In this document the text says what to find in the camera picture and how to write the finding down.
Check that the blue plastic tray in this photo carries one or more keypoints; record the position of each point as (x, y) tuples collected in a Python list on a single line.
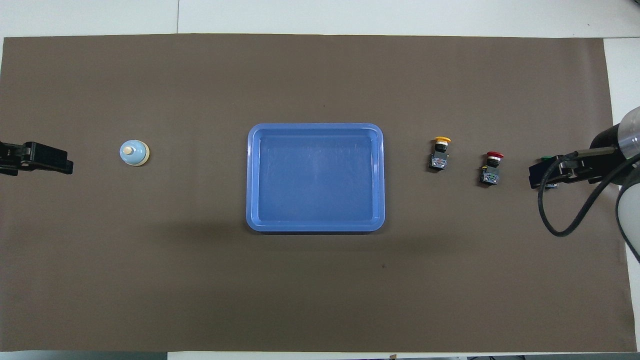
[(315, 177)]

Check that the yellow push button switch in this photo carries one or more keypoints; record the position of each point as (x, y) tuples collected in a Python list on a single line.
[(440, 157)]

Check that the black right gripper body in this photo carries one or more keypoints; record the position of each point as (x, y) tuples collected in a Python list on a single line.
[(585, 167)]

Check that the brown table mat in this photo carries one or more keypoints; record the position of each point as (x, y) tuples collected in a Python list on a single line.
[(320, 290)]

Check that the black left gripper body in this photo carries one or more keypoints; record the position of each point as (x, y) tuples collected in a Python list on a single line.
[(11, 159)]

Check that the red push button switch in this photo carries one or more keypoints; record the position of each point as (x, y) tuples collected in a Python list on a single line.
[(492, 172)]

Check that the green push button switch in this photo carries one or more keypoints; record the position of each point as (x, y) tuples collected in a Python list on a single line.
[(549, 158)]

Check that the light blue desk bell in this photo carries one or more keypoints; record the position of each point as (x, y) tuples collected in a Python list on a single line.
[(134, 153)]

